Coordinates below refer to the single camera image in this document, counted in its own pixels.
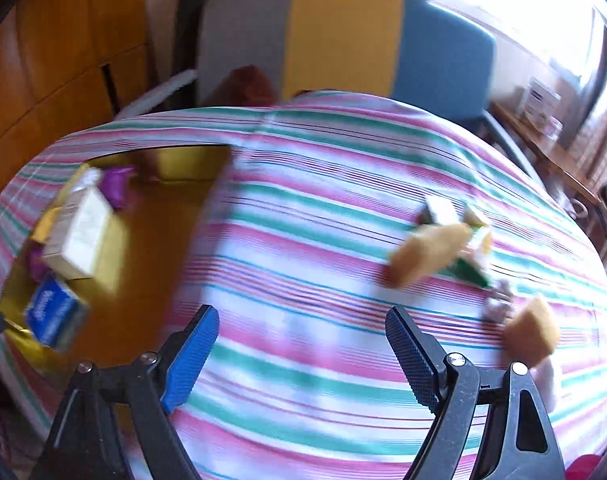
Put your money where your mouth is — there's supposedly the grey yellow blue chair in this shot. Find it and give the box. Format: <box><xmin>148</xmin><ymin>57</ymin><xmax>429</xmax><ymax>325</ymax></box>
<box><xmin>116</xmin><ymin>0</ymin><xmax>539</xmax><ymax>181</ymax></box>

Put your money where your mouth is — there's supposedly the large yellow sponge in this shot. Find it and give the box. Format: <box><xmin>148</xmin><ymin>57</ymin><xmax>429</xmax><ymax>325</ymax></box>
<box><xmin>387</xmin><ymin>222</ymin><xmax>471</xmax><ymax>288</ymax></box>

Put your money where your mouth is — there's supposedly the white tissue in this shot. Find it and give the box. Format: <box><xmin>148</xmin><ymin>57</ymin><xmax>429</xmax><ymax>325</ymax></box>
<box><xmin>531</xmin><ymin>360</ymin><xmax>561</xmax><ymax>411</ymax></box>

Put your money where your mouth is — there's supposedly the striped tablecloth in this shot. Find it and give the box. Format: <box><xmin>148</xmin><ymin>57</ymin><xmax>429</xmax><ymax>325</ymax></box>
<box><xmin>0</xmin><ymin>89</ymin><xmax>607</xmax><ymax>480</ymax></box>

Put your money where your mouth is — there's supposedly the white printed box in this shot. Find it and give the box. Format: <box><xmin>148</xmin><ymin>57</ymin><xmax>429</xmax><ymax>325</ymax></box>
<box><xmin>521</xmin><ymin>77</ymin><xmax>561</xmax><ymax>126</ymax></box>

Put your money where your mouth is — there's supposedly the cream carton box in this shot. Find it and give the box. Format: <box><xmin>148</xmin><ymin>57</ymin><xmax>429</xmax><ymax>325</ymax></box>
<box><xmin>41</xmin><ymin>187</ymin><xmax>127</xmax><ymax>293</ymax></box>

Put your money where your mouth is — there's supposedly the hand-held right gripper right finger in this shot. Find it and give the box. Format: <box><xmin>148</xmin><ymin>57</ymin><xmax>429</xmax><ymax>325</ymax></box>
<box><xmin>385</xmin><ymin>304</ymin><xmax>567</xmax><ymax>480</ymax></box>

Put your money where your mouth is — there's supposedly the blue tissue pack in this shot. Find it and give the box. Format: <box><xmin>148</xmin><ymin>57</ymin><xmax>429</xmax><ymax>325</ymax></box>
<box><xmin>24</xmin><ymin>275</ymin><xmax>89</xmax><ymax>351</ymax></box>

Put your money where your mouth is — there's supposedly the wooden side table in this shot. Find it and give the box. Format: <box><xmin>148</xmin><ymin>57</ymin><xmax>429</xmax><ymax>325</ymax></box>
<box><xmin>491</xmin><ymin>102</ymin><xmax>607</xmax><ymax>261</ymax></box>

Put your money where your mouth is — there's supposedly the purple packet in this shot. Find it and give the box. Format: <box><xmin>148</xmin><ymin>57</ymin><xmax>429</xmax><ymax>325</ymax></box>
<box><xmin>26</xmin><ymin>249</ymin><xmax>48</xmax><ymax>277</ymax></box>
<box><xmin>98</xmin><ymin>165</ymin><xmax>137</xmax><ymax>211</ymax></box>

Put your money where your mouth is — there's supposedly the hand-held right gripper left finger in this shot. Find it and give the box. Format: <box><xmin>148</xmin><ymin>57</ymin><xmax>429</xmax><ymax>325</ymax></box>
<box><xmin>42</xmin><ymin>304</ymin><xmax>220</xmax><ymax>480</ymax></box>

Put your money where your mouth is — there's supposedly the wooden wardrobe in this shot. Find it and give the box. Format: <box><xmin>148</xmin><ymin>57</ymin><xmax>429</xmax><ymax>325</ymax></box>
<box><xmin>0</xmin><ymin>0</ymin><xmax>157</xmax><ymax>201</ymax></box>

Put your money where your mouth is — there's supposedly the small pale carton box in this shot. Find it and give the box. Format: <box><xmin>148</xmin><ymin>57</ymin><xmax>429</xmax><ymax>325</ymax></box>
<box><xmin>58</xmin><ymin>165</ymin><xmax>103</xmax><ymax>207</ymax></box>

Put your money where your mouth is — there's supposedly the small yellow sponge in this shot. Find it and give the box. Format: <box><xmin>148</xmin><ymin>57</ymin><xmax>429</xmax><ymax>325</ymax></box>
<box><xmin>501</xmin><ymin>294</ymin><xmax>561</xmax><ymax>368</ymax></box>

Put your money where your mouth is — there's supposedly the gold tin box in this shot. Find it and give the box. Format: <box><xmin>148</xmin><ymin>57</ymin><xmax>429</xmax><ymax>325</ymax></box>
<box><xmin>0</xmin><ymin>144</ymin><xmax>234</xmax><ymax>376</ymax></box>

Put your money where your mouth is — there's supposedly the brown bag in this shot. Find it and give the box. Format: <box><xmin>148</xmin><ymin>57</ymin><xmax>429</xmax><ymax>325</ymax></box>
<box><xmin>218</xmin><ymin>65</ymin><xmax>277</xmax><ymax>108</ymax></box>

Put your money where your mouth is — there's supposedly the green carton box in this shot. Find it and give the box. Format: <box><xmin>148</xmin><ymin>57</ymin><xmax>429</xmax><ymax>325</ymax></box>
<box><xmin>441</xmin><ymin>205</ymin><xmax>497</xmax><ymax>288</ymax></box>

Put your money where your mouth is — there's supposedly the red cloth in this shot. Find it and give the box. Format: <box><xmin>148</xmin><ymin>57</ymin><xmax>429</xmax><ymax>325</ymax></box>
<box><xmin>566</xmin><ymin>452</ymin><xmax>607</xmax><ymax>480</ymax></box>

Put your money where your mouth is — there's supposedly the pink grey curtain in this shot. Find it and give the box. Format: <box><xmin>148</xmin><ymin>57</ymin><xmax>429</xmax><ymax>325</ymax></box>
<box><xmin>568</xmin><ymin>10</ymin><xmax>607</xmax><ymax>181</ymax></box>

